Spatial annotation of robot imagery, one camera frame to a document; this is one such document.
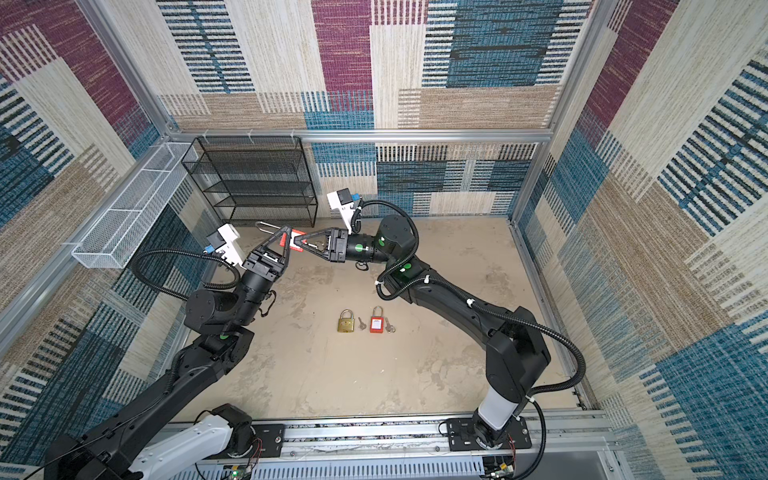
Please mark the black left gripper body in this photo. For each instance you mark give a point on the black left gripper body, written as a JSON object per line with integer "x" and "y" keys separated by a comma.
{"x": 259, "y": 272}

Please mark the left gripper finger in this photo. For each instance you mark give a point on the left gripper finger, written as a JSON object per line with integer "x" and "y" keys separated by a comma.
{"x": 286, "y": 237}
{"x": 271, "y": 245}

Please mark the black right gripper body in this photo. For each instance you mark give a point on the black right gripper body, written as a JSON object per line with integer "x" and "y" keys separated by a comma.
{"x": 340, "y": 256}

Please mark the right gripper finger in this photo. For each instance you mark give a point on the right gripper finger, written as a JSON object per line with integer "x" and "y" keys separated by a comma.
{"x": 320, "y": 250}
{"x": 317, "y": 236}

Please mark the brass padlock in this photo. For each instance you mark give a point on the brass padlock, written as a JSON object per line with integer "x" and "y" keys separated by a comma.
{"x": 346, "y": 322}

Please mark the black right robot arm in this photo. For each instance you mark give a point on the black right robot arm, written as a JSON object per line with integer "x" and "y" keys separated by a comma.
{"x": 513, "y": 341}

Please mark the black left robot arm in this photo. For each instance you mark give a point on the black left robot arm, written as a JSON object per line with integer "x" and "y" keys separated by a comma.
{"x": 122, "y": 446}

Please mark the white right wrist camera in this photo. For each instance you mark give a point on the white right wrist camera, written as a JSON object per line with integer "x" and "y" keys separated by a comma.
{"x": 346, "y": 204}

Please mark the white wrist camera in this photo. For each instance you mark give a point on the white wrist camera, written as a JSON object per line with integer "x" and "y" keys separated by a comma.
{"x": 346, "y": 204}
{"x": 223, "y": 243}

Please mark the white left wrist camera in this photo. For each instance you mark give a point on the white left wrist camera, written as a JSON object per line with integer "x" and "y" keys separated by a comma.
{"x": 223, "y": 243}

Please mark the black wire shelf rack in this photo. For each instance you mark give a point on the black wire shelf rack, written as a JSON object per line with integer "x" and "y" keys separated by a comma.
{"x": 250, "y": 179}

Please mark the white mesh wall basket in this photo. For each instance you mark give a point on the white mesh wall basket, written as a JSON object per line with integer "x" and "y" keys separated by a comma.
{"x": 119, "y": 231}

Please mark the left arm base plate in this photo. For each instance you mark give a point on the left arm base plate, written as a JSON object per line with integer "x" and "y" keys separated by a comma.
{"x": 256, "y": 441}

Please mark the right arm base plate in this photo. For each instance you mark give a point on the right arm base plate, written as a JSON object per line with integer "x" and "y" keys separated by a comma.
{"x": 473, "y": 434}

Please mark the aluminium front rail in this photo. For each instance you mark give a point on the aluminium front rail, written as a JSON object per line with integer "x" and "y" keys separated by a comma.
{"x": 566, "y": 445}

